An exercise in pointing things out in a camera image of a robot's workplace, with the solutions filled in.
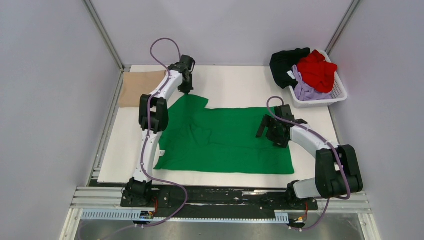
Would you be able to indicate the red t shirt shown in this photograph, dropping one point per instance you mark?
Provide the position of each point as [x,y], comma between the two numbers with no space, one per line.
[317,72]

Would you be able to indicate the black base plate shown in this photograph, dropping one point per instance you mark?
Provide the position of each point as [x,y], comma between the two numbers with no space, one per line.
[223,202]

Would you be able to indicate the aluminium frame rail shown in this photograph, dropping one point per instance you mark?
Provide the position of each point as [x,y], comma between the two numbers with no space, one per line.
[110,198]

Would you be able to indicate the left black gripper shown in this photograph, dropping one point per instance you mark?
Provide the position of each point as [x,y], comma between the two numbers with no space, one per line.
[187,90]

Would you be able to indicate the folded beige t shirt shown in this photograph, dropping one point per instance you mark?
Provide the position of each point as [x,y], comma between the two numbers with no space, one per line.
[136,84]

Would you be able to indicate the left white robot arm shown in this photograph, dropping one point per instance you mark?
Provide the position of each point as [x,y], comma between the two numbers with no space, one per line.
[153,118]

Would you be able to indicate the green t shirt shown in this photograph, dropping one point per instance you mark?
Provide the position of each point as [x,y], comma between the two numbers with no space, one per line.
[219,140]

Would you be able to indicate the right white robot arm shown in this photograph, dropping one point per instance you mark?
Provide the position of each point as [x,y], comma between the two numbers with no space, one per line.
[337,173]

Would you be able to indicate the white laundry basket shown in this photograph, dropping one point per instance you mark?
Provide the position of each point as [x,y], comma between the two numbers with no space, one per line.
[338,92]

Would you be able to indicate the white slotted cable duct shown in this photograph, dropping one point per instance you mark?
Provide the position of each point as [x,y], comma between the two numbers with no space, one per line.
[143,216]

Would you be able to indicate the black t shirt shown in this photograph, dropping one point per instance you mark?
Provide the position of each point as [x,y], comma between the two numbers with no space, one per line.
[281,64]

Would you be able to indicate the lilac t shirt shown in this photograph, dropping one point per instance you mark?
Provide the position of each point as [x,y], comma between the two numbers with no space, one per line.
[304,92]

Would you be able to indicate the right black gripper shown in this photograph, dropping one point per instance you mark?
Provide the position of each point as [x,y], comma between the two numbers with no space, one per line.
[281,142]

